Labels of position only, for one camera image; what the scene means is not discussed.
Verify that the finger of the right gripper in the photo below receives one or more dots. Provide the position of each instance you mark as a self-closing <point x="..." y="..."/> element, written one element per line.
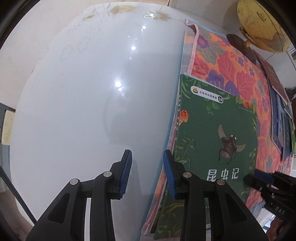
<point x="263" y="176"/>
<point x="255" y="183"/>

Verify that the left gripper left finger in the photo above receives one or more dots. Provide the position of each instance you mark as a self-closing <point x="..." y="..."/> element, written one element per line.
<point x="64" y="218"/>

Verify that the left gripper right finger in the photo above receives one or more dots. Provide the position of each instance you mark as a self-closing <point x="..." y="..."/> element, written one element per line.
<point x="230" y="219"/>

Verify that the green insect book 02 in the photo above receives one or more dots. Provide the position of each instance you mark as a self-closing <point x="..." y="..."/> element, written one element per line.
<point x="215" y="133"/>

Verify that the dark red fairy tale book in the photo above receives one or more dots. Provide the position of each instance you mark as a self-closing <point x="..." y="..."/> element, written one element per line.
<point x="273" y="78"/>

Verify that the dark green insect book far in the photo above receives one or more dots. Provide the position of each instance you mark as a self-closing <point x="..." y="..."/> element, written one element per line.
<point x="288" y="110"/>

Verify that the light blue cartoon book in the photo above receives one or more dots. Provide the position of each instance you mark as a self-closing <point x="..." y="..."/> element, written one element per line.
<point x="286" y="135"/>

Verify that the large blue book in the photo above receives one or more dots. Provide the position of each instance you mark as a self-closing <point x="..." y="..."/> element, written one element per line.
<point x="274" y="119"/>

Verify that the floral orange table mat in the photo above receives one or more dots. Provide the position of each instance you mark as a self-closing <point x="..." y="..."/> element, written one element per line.
<point x="208" y="55"/>

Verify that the antique yellow globe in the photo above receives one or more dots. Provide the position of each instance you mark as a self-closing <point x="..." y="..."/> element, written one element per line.
<point x="260" y="29"/>

